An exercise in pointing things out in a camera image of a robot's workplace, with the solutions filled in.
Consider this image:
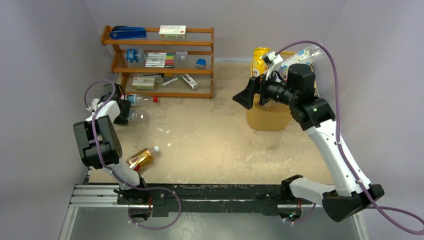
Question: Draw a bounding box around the wooden shelf rack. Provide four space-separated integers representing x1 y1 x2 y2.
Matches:
100 25 215 99

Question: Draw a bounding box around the blue white eraser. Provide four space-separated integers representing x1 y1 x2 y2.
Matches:
195 58 206 70

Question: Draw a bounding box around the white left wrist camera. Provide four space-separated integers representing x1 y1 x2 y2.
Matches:
86 98 100 113

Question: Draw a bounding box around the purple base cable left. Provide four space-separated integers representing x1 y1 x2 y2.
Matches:
127 189 183 232

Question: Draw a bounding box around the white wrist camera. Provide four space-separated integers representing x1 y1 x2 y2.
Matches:
261 51 284 80
86 98 100 113

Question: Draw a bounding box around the yellow plastic bottle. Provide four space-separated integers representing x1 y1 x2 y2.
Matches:
250 47 271 77

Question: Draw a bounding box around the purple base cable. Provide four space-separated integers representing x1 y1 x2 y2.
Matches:
282 202 317 226
127 189 183 232

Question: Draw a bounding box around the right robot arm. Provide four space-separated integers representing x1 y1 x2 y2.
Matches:
232 63 385 222

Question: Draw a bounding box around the amber bottle red gold label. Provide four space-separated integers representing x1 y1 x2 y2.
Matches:
126 145 161 171

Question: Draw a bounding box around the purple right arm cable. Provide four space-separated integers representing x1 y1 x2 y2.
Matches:
276 40 424 236

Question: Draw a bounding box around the small clear container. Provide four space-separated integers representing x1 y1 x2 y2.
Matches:
175 50 189 61

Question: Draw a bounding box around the aluminium table frame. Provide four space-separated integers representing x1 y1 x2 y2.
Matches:
60 169 369 240

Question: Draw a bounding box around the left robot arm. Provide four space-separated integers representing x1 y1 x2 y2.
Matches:
73 81 149 205

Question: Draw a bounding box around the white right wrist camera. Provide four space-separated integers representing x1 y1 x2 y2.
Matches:
261 51 284 80

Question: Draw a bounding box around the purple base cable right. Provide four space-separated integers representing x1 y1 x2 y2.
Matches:
282 202 317 226

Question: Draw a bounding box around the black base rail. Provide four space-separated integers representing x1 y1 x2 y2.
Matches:
114 183 305 221

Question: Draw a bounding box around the clear bottle blue white label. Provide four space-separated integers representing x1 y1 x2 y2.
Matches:
127 108 150 124

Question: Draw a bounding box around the clear bottle red label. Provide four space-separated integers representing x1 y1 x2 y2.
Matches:
120 94 159 107

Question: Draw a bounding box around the yellow mesh waste bin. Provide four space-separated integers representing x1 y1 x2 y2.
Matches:
245 50 317 132

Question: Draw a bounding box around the set of colored markers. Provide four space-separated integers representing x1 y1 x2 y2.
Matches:
144 52 175 69

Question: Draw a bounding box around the blue stapler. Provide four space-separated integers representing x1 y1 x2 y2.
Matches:
109 26 147 40

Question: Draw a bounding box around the white stapler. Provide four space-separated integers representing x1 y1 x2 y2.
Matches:
181 73 198 90

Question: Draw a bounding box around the white marker pen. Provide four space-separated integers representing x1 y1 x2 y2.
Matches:
161 76 181 87

